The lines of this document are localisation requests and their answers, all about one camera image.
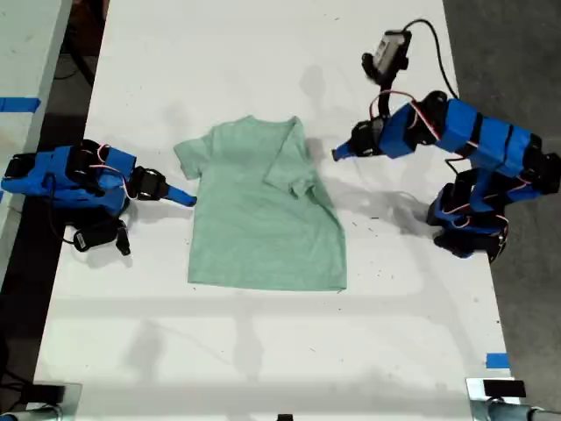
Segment pale green T-shirt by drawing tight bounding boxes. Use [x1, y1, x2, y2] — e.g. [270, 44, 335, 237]
[174, 114, 349, 294]

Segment long blue tape strip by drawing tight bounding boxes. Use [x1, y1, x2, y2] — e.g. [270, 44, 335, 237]
[0, 96, 42, 113]

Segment metal corner plate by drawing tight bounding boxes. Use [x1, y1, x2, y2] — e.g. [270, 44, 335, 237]
[25, 381, 83, 421]
[465, 376, 523, 421]

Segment small black box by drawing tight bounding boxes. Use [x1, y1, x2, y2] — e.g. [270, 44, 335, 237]
[482, 380, 527, 398]
[32, 383, 67, 405]

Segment red and white wire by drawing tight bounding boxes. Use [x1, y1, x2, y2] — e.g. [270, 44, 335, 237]
[369, 89, 441, 142]
[85, 143, 135, 199]

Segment black camera stalk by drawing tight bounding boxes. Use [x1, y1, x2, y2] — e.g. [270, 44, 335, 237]
[361, 52, 396, 124]
[111, 218, 132, 257]

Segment black camera box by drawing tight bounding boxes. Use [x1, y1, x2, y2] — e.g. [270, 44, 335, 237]
[72, 221, 116, 253]
[374, 29, 414, 71]

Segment black camera cable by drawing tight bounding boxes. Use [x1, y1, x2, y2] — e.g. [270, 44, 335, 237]
[45, 174, 80, 245]
[405, 18, 461, 100]

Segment black floor cables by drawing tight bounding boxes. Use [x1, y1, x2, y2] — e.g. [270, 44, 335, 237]
[54, 50, 96, 83]

